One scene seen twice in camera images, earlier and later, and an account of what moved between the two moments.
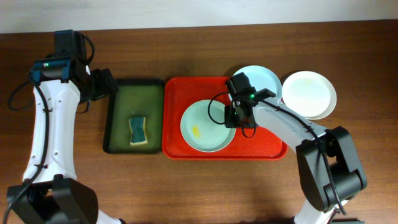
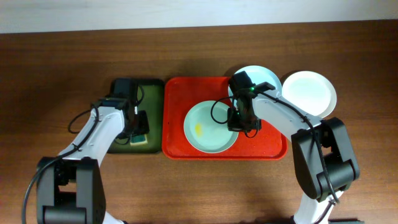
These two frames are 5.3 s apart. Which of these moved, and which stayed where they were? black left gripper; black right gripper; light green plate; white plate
Moved: black left gripper
Stayed: black right gripper; light green plate; white plate
